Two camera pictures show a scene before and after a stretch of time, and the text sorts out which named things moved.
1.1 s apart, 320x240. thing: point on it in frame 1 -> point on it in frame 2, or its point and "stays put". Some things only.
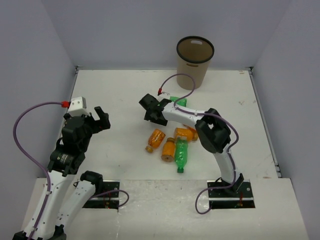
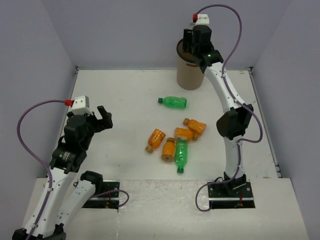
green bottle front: (181, 150) stays put
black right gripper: (148, 117) -> (187, 39)
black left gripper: (103, 124) stays put
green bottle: (181, 101) stays put
